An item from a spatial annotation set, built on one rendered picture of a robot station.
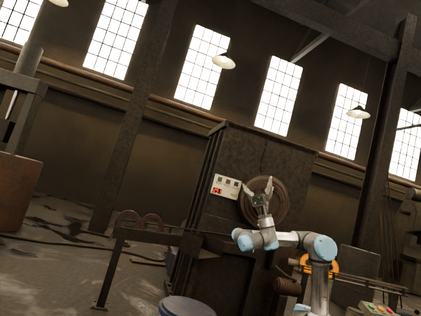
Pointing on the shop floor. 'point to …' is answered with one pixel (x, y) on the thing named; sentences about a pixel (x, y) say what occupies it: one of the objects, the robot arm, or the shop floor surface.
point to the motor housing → (288, 288)
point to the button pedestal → (373, 310)
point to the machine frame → (260, 293)
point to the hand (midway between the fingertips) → (256, 179)
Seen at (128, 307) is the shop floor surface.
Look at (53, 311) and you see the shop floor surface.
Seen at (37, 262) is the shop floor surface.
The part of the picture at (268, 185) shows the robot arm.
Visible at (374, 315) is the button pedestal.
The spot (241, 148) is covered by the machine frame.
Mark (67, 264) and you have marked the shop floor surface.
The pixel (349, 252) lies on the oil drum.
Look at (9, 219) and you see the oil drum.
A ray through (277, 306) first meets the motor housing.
